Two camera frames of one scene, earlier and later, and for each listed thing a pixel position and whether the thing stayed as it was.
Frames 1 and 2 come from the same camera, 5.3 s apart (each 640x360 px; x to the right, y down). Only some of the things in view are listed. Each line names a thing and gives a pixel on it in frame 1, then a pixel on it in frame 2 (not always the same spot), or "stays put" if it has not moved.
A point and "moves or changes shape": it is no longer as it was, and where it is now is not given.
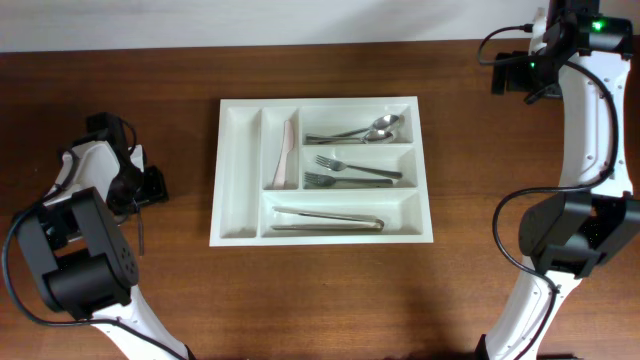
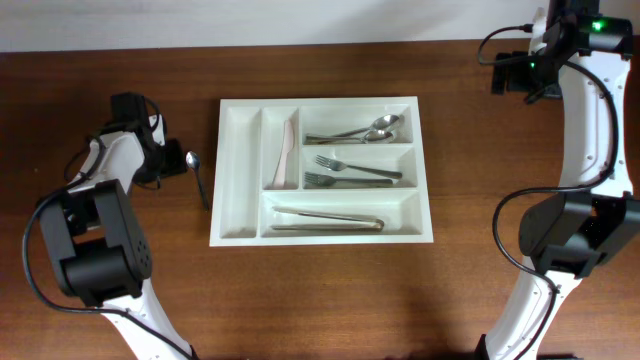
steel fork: (326, 181) stays put
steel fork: (337, 166) stays put
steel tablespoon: (375, 137) stays put
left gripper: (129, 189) -> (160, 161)
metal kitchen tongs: (378, 225) stays put
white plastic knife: (280, 178) stays put
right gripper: (503, 73) stays put
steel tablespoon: (376, 136) -> (382, 122)
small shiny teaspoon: (141, 234) moves or changes shape
